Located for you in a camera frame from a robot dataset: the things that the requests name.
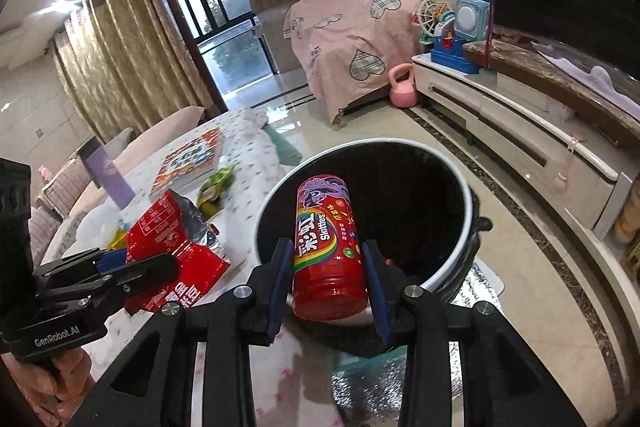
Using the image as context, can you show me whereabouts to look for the white tissue ball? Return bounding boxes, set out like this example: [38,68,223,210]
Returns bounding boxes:
[75,200,129,251]

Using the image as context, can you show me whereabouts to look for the blue toy machine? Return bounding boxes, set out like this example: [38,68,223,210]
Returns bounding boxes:
[411,0,490,74]

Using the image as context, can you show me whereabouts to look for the pink sofa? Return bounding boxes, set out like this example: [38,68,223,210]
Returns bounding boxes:
[28,106,205,265]

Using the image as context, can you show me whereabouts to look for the white dotted tablecloth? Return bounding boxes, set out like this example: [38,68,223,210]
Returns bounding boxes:
[41,107,346,427]

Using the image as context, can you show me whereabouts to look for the person's left hand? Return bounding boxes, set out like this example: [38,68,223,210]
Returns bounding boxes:
[2,348,96,426]

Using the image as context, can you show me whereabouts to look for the yellow snack wrapper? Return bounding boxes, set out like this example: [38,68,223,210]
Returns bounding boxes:
[107,221,128,251]

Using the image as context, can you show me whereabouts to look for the purple box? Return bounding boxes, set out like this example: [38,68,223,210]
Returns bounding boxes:
[78,136,134,210]

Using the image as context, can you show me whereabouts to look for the green snack wrapper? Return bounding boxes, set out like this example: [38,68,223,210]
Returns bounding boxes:
[196,164,234,220]

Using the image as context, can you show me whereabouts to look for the silver foil mat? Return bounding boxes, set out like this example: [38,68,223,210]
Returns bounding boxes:
[328,258,504,427]

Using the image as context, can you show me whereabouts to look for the striped cushion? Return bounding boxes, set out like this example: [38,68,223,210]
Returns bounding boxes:
[42,157,91,218]

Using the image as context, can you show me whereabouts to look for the white black trash bin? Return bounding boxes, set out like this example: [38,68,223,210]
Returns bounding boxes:
[254,138,492,303]

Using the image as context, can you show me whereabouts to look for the golden curtain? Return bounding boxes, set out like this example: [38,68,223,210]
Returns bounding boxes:
[49,0,220,142]

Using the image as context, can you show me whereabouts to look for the pink heart patterned cover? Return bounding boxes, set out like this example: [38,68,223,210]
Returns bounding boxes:
[283,0,421,124]

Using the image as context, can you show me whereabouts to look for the red snack bag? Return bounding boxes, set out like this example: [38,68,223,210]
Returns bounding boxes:
[125,190,231,315]

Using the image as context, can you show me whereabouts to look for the red skittles can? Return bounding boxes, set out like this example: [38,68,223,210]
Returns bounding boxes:
[293,174,368,322]

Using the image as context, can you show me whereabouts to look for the white tv cabinet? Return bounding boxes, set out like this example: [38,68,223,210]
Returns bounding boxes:
[412,54,639,280]

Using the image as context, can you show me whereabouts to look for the pink kettlebell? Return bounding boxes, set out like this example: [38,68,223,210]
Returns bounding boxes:
[388,63,419,108]

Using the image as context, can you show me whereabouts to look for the balcony glass door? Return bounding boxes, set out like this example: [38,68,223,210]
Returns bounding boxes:
[176,0,277,96]

